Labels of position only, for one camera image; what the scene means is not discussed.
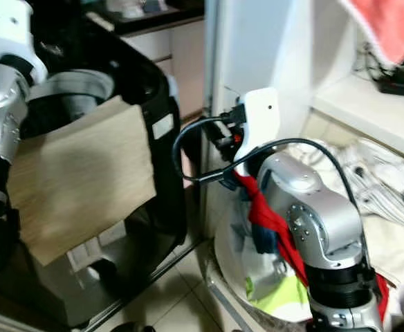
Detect red garment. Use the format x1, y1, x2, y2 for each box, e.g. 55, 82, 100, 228
233, 169, 389, 319

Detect beige towel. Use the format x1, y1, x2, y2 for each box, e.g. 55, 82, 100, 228
7, 95, 158, 267

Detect black washing machine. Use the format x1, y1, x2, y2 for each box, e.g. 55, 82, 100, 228
0, 0, 189, 329

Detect white crumpled clothes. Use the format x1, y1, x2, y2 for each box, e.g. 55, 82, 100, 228
285, 138, 404, 312

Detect white sticker on washer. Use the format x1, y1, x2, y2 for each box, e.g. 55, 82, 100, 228
151, 113, 175, 141

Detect white shelf unit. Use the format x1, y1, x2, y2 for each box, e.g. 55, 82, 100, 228
199, 0, 404, 229

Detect light wooden cabinet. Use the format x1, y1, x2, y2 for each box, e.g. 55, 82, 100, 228
126, 17, 206, 118

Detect dark blue garment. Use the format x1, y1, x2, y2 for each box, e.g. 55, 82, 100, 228
250, 225, 279, 255

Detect white laundry basket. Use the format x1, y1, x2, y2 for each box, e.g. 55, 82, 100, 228
212, 207, 320, 326

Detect grey washer drum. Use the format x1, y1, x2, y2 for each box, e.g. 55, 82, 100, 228
33, 69, 116, 120

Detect green and white garment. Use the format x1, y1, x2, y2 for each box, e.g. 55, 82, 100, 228
247, 273, 310, 319

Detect pink towel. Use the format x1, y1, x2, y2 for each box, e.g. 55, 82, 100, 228
344, 0, 404, 66

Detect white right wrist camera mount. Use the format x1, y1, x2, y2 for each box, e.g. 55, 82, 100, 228
230, 87, 280, 177

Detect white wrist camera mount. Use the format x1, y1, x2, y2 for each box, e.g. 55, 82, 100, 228
0, 0, 49, 85
230, 87, 280, 177

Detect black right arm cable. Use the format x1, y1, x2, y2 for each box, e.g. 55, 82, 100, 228
172, 114, 358, 208

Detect black power strip with cables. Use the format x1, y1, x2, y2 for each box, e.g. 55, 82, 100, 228
358, 45, 404, 98

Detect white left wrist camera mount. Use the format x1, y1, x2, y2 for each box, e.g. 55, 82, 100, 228
0, 0, 49, 85

